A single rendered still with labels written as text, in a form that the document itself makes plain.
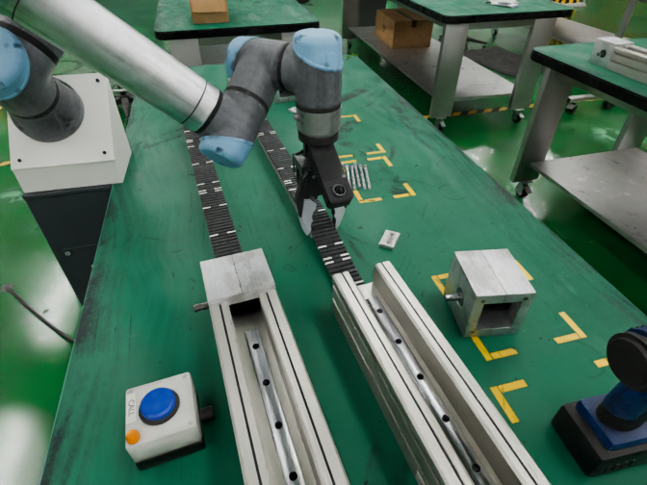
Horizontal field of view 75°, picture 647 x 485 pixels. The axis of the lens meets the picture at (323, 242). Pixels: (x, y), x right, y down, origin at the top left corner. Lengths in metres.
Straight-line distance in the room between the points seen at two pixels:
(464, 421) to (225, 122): 0.52
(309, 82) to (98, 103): 0.63
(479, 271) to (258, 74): 0.46
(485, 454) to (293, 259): 0.46
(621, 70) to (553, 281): 1.39
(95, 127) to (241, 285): 0.65
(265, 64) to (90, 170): 0.58
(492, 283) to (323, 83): 0.39
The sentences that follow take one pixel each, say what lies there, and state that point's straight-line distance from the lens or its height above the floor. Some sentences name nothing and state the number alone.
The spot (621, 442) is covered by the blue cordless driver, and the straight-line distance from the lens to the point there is 0.62.
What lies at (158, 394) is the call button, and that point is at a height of 0.85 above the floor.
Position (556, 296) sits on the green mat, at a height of 0.78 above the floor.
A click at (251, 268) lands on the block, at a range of 0.66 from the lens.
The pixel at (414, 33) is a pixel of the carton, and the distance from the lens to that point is 4.46.
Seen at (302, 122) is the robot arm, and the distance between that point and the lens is 0.71.
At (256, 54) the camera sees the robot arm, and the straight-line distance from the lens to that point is 0.73.
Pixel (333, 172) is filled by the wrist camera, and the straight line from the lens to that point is 0.71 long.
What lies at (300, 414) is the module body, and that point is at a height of 0.86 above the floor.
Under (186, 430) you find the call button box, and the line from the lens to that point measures 0.56.
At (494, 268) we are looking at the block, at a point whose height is 0.87.
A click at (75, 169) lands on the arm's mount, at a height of 0.83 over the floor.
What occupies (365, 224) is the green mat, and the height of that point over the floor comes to 0.78.
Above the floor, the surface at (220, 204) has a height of 0.81.
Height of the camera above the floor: 1.32
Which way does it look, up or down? 39 degrees down
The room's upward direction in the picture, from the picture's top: straight up
